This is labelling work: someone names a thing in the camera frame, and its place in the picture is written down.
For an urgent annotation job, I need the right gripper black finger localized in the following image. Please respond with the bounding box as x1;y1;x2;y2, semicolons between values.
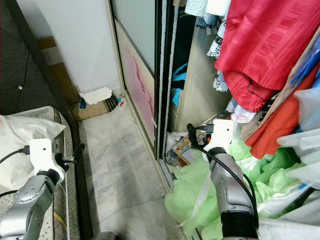
187;123;202;150

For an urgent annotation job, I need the white pink cloth bundle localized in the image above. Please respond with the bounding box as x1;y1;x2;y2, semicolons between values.
226;97;258;124

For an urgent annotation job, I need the colourful tray box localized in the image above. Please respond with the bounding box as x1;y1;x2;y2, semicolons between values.
167;114;212;166

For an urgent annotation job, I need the white quilted mattress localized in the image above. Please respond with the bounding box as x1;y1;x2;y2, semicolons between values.
0;106;81;240

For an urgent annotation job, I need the white pillow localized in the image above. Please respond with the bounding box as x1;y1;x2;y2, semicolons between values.
0;115;67;173

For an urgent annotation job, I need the white ribbon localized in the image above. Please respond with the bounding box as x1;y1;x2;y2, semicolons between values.
180;165;216;228

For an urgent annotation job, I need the torn white paper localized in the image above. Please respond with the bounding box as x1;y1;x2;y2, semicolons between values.
78;86;114;106

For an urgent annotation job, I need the blue garment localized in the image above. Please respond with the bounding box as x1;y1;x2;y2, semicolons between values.
171;62;188;107

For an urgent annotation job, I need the orange fabric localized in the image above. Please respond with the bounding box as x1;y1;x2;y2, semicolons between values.
245;64;320;161

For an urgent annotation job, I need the light green tulle fabric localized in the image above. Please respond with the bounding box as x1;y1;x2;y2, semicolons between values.
164;140;306;240

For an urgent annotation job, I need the frosted wardrobe sliding door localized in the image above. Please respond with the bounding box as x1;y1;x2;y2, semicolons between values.
110;0;176;162

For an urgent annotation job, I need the grey left robot leg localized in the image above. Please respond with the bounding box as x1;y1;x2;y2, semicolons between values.
92;232;121;240

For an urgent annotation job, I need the white black-lettered fabric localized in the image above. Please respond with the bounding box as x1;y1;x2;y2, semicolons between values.
205;15;231;93

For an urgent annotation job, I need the translucent plastic bag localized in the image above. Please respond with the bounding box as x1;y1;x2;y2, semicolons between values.
277;85;320;201

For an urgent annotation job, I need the red fabric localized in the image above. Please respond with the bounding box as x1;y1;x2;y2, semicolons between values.
213;0;320;113

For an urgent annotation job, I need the white blue patterned cloth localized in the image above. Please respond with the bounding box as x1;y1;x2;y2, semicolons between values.
184;0;218;26

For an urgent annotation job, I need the white roll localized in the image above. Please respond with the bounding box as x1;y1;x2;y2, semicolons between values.
205;0;232;17

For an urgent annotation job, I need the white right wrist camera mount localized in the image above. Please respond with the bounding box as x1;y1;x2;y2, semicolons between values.
203;119;235;162

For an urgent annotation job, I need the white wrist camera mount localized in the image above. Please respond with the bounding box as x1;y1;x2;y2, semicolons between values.
28;138;67;182
203;119;235;162

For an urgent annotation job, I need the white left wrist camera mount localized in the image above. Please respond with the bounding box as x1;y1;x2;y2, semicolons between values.
28;138;67;182

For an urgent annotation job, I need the dark bed frame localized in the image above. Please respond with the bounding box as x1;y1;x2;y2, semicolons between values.
7;0;93;240

